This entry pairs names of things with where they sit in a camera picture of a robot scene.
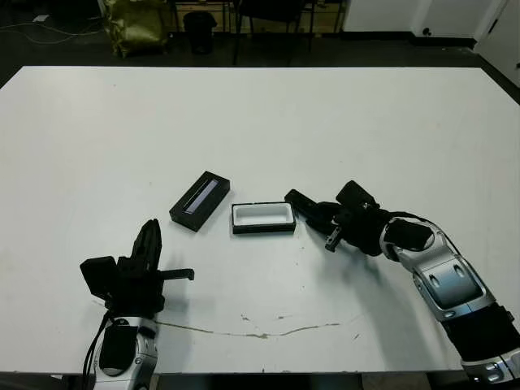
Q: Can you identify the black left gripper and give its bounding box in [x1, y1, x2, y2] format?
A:
[106, 219, 196, 320]

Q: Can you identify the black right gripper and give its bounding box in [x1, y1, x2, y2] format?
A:
[306, 201, 391, 257]

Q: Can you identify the slim black camera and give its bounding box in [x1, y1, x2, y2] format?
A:
[284, 188, 324, 223]

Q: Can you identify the black box lid with window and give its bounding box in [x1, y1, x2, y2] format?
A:
[168, 170, 232, 233]

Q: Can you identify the black box base white insert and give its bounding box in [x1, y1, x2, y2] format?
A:
[231, 201, 297, 236]

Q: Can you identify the black office chair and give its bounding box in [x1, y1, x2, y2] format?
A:
[231, 0, 314, 66]

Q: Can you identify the crumpled yellow-green bag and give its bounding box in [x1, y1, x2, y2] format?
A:
[101, 0, 170, 57]

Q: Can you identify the black trash bin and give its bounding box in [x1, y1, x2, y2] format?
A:
[182, 11, 216, 55]

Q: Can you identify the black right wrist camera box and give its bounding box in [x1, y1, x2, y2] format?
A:
[336, 180, 381, 212]

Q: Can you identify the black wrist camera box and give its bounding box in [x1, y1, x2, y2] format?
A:
[79, 255, 119, 301]
[336, 180, 381, 212]

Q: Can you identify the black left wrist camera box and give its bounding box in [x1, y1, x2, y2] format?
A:
[79, 255, 119, 301]

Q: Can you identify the white floor cable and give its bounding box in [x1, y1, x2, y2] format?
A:
[0, 18, 106, 44]

